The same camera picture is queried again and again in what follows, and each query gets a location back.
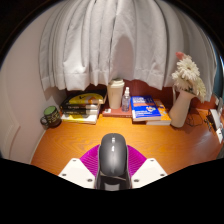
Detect white flat device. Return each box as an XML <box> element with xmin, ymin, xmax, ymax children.
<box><xmin>209</xmin><ymin>108</ymin><xmax>224</xmax><ymax>133</ymax></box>

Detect blue book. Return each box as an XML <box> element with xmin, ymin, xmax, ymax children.
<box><xmin>130</xmin><ymin>95</ymin><xmax>162</xmax><ymax>122</ymax></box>

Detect thin red book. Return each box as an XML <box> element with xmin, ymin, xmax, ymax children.
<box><xmin>101</xmin><ymin>106</ymin><xmax>134</xmax><ymax>119</ymax></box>

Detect dark book with white pages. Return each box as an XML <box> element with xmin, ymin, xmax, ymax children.
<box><xmin>61</xmin><ymin>108</ymin><xmax>100</xmax><ymax>117</ymax></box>

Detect orange book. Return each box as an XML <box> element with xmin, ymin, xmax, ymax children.
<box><xmin>145</xmin><ymin>99</ymin><xmax>172</xmax><ymax>126</ymax></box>

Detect clear pump bottle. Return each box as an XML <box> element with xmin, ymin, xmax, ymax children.
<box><xmin>121</xmin><ymin>86</ymin><xmax>132</xmax><ymax>113</ymax></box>

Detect thin dark book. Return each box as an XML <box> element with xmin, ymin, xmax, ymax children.
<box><xmin>59</xmin><ymin>103</ymin><xmax>101</xmax><ymax>111</ymax></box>

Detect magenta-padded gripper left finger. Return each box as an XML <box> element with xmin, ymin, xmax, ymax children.
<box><xmin>58</xmin><ymin>144</ymin><xmax>101</xmax><ymax>190</ymax></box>

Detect dark grey computer mouse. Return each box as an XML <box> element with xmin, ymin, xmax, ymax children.
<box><xmin>98</xmin><ymin>132</ymin><xmax>131</xmax><ymax>191</ymax></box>

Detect black and yellow book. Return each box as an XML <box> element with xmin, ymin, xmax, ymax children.
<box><xmin>61</xmin><ymin>92</ymin><xmax>107</xmax><ymax>107</ymax></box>

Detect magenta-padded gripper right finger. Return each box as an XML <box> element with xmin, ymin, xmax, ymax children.
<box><xmin>127</xmin><ymin>144</ymin><xmax>168</xmax><ymax>190</ymax></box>

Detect dark mug with green inside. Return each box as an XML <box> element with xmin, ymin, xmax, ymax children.
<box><xmin>40</xmin><ymin>105</ymin><xmax>63</xmax><ymax>129</ymax></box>

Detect black cable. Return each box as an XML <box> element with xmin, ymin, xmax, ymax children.
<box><xmin>185</xmin><ymin>112</ymin><xmax>205</xmax><ymax>128</ymax></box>

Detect beige tumbler with lid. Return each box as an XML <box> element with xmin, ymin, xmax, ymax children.
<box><xmin>106</xmin><ymin>77</ymin><xmax>126</xmax><ymax>110</ymax></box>

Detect white vase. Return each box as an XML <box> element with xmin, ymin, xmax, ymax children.
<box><xmin>168</xmin><ymin>89</ymin><xmax>196</xmax><ymax>129</ymax></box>

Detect white and pink flowers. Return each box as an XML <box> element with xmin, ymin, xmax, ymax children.
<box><xmin>171</xmin><ymin>51</ymin><xmax>208</xmax><ymax>103</ymax></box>

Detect yellow and white book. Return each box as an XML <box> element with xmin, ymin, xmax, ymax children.
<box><xmin>60</xmin><ymin>113</ymin><xmax>99</xmax><ymax>125</ymax></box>

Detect white pleated curtain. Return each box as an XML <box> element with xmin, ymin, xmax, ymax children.
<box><xmin>38</xmin><ymin>0</ymin><xmax>218</xmax><ymax>101</ymax></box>

